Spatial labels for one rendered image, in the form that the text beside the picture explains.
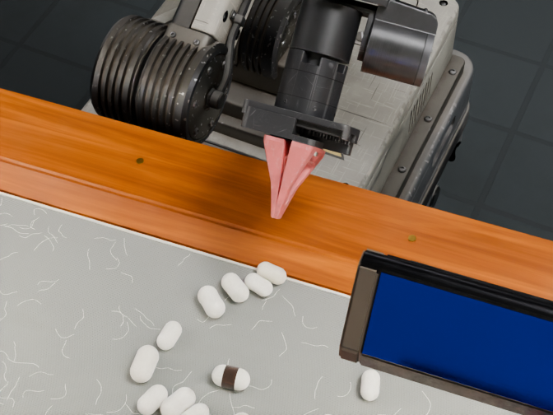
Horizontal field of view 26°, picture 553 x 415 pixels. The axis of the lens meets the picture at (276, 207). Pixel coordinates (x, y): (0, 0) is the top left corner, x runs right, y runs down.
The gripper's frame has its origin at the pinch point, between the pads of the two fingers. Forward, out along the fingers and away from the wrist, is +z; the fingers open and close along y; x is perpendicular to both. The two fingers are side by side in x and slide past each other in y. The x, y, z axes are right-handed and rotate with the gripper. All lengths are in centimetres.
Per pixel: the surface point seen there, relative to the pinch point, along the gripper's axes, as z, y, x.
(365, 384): 13.7, 12.0, 2.6
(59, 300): 14.9, -19.9, 3.4
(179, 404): 19.7, -3.6, -2.7
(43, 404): 23.5, -16.2, -3.6
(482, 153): -14, 9, 124
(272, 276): 7.0, -0.5, 8.2
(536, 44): -40, 12, 144
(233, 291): 9.3, -3.5, 6.0
